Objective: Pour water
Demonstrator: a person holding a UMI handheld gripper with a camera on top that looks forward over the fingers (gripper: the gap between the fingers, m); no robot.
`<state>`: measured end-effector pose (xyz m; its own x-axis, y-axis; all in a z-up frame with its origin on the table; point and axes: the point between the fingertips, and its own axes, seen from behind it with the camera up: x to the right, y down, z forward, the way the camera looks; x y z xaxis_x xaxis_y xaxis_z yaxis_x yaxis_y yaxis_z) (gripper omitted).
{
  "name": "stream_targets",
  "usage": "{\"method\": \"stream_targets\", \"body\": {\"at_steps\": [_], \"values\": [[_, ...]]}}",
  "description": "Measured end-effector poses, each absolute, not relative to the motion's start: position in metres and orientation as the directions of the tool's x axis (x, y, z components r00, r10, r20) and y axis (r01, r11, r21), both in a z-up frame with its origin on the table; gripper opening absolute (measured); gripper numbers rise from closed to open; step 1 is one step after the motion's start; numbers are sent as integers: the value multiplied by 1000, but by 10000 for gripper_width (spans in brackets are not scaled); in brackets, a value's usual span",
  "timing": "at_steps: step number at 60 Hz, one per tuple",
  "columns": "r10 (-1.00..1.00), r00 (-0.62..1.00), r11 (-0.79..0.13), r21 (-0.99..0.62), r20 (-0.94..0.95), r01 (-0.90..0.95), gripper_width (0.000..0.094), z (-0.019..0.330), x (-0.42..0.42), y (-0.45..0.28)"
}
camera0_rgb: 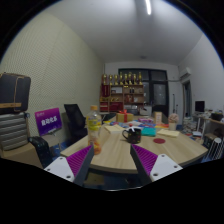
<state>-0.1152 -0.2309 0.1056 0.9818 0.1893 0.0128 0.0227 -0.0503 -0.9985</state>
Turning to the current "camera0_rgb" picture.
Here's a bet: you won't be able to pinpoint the yellow-labelled plastic drink bottle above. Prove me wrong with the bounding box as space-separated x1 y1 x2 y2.
85 105 103 156

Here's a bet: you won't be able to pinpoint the wooden side desk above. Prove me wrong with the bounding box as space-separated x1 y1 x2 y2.
196 113 224 141

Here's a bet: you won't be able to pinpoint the wooden shelf unit with trophies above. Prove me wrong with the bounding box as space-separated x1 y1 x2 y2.
99 71 146 114

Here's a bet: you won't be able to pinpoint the black and brown bag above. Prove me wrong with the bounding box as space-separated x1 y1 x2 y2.
0 72 32 115

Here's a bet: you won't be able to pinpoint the black mug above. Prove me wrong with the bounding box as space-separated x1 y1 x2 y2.
121 127 143 145

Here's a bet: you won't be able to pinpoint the white wire stool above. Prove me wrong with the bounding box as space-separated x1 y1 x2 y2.
204 136 224 162

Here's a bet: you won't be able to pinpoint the black box on desk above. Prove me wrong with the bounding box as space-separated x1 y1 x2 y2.
210 112 224 122

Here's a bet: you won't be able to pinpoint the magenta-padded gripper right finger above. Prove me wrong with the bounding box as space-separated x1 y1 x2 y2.
129 143 184 186

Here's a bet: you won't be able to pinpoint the orange carton box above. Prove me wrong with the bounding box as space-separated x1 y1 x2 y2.
153 111 163 126

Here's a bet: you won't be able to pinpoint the dark glass door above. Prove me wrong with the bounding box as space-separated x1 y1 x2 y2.
118 68 170 117

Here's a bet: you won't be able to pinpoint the white wall air conditioner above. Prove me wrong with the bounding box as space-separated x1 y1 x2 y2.
179 67 193 80

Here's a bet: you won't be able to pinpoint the yellow gift box, red ribbon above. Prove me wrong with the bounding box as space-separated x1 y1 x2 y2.
115 109 135 124

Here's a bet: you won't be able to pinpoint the pink flowers in white pot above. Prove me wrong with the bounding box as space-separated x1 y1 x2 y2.
168 113 180 131

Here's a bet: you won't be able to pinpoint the ceiling light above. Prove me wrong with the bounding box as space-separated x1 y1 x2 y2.
144 0 153 16

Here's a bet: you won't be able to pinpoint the black office chair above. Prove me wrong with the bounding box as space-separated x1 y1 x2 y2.
63 103 89 144

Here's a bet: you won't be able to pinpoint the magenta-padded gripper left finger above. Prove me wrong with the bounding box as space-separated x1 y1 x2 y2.
43 145 95 187

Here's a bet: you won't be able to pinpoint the flat round red coaster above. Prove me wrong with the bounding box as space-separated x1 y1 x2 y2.
152 137 167 145

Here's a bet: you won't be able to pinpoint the yellow paper sheet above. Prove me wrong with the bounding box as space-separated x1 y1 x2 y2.
156 128 181 139

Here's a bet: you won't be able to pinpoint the purple sign board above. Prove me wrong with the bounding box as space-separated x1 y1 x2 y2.
34 107 63 137

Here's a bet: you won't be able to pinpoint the silver ribbed suitcase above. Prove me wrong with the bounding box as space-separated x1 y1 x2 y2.
0 112 30 151

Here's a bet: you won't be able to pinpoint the teal book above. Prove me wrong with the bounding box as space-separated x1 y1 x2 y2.
140 127 157 137

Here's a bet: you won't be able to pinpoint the computer monitor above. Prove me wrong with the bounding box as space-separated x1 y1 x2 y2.
194 100 206 114

